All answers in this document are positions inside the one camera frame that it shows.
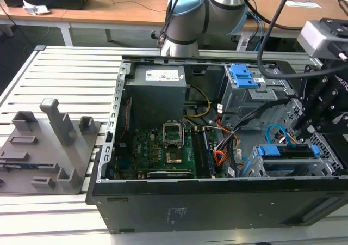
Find metal drive cage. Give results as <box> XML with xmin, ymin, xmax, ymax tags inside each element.
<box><xmin>219</xmin><ymin>64</ymin><xmax>296</xmax><ymax>126</ymax></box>

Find black sleeved wire bundle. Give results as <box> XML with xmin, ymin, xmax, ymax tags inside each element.
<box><xmin>216</xmin><ymin>94</ymin><xmax>297</xmax><ymax>158</ymax></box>

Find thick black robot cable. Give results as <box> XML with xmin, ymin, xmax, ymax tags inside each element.
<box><xmin>238</xmin><ymin>0</ymin><xmax>348</xmax><ymax>31</ymax></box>
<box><xmin>257</xmin><ymin>0</ymin><xmax>348</xmax><ymax>79</ymax></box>

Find grey power supply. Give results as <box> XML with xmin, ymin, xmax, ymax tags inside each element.
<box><xmin>125</xmin><ymin>65</ymin><xmax>188</xmax><ymax>118</ymax></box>

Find black expansion card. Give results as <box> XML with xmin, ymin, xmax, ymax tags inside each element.
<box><xmin>146</xmin><ymin>169</ymin><xmax>196</xmax><ymax>179</ymax></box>

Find blue disk data wire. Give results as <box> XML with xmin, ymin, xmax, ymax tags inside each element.
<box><xmin>265</xmin><ymin>124</ymin><xmax>297</xmax><ymax>149</ymax></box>

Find CPU socket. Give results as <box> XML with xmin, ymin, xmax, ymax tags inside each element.
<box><xmin>161</xmin><ymin>119</ymin><xmax>183</xmax><ymax>149</ymax></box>

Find blue drive cage latch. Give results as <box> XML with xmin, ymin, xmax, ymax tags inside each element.
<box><xmin>229</xmin><ymin>64</ymin><xmax>259</xmax><ymax>89</ymax></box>

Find metal disk bay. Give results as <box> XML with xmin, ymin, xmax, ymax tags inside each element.
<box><xmin>240</xmin><ymin>144</ymin><xmax>342</xmax><ymax>178</ymax></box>

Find green motherboard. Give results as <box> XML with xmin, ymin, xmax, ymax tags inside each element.
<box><xmin>114</xmin><ymin>126</ymin><xmax>221</xmax><ymax>180</ymax></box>

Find yellow and black power wire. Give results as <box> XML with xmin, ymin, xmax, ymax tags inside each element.
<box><xmin>182</xmin><ymin>84</ymin><xmax>212</xmax><ymax>119</ymax></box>

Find crumpled white paper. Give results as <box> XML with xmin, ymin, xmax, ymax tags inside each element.
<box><xmin>22</xmin><ymin>0</ymin><xmax>52</xmax><ymax>16</ymax></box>

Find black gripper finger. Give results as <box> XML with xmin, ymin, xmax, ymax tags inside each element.
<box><xmin>299</xmin><ymin>77</ymin><xmax>341</xmax><ymax>145</ymax></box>
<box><xmin>293</xmin><ymin>64</ymin><xmax>332</xmax><ymax>133</ymax></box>

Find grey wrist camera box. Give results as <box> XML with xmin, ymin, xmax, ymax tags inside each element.
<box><xmin>296</xmin><ymin>20</ymin><xmax>348</xmax><ymax>62</ymax></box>

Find orange and red wires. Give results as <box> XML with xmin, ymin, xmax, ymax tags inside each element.
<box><xmin>213</xmin><ymin>132</ymin><xmax>240</xmax><ymax>166</ymax></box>

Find black PC case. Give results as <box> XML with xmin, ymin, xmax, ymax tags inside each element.
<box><xmin>85</xmin><ymin>54</ymin><xmax>348</xmax><ymax>234</ymax></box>

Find hard disk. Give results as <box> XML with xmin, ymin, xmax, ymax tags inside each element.
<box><xmin>255</xmin><ymin>143</ymin><xmax>320</xmax><ymax>160</ymax></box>
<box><xmin>241</xmin><ymin>157</ymin><xmax>297</xmax><ymax>178</ymax></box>

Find bare square chipset chip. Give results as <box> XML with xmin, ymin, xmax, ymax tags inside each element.
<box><xmin>166</xmin><ymin>151</ymin><xmax>183</xmax><ymax>164</ymax></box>

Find brown wooden desk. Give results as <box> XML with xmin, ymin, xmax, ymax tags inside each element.
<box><xmin>0</xmin><ymin>0</ymin><xmax>348</xmax><ymax>47</ymax></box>

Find grey parts rack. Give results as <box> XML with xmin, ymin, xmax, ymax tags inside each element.
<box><xmin>0</xmin><ymin>97</ymin><xmax>103</xmax><ymax>195</ymax></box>

